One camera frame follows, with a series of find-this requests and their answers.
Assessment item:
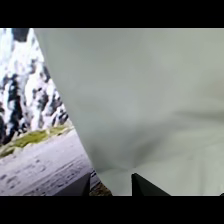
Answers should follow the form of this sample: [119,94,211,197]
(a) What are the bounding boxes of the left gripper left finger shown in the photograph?
[54,172,92,197]

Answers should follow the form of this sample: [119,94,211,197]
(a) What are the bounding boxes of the white T-shirt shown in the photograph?
[33,28,224,197]

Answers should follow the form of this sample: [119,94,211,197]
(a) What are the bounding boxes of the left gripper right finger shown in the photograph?
[130,172,171,197]

